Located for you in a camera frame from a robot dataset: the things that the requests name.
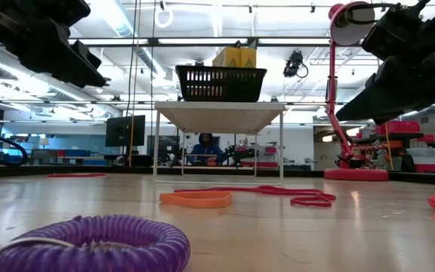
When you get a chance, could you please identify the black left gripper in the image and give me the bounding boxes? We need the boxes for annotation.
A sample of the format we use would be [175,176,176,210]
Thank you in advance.
[0,0,107,88]

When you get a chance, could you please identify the black plastic basket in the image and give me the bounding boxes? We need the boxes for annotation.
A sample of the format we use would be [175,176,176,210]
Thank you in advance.
[174,65,267,104]

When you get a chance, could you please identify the red desk lamp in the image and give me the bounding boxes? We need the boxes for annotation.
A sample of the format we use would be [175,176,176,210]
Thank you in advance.
[323,1,390,181]

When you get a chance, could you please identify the large red crate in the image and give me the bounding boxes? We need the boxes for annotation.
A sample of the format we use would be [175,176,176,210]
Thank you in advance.
[375,120,421,136]

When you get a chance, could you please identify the low red crate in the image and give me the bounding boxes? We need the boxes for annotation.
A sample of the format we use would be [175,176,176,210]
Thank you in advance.
[413,163,435,174]

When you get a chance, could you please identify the black monitor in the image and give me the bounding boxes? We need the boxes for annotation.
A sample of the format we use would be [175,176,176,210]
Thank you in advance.
[105,115,147,148]

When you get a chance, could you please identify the long red rubber band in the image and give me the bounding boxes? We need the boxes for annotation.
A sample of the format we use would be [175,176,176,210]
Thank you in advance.
[173,184,338,209]

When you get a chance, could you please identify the person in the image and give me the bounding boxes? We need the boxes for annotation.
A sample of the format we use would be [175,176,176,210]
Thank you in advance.
[187,132,225,166]

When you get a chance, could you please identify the white perforated metal shelf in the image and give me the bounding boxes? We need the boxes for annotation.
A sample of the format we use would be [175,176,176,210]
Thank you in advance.
[153,100,287,187]

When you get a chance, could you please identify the purple coil wristband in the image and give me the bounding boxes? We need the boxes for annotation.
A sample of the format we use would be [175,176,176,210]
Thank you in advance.
[0,214,191,272]

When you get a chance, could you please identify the orange rubber band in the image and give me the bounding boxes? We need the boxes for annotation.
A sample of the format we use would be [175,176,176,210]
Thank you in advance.
[159,190,233,209]

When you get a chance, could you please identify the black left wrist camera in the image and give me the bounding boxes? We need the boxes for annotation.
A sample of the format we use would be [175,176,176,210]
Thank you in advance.
[72,40,102,71]

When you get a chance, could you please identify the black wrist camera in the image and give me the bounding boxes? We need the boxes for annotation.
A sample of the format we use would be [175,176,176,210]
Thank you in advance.
[72,40,102,71]
[361,2,432,63]

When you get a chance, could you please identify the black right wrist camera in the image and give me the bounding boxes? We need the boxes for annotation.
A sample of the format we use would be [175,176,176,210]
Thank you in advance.
[361,2,432,63]

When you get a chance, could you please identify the black hanging cord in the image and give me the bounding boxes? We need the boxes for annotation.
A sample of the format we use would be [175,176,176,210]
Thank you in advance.
[150,0,156,103]

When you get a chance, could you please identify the yellow hanging cord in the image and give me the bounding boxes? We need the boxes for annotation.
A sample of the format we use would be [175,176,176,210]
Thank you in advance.
[128,0,142,168]

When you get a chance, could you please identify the white hanging ring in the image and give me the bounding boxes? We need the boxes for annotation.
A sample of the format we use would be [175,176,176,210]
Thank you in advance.
[153,7,174,29]

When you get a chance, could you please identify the black ceiling camera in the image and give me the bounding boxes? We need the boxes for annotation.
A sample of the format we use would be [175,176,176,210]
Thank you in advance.
[282,50,310,79]

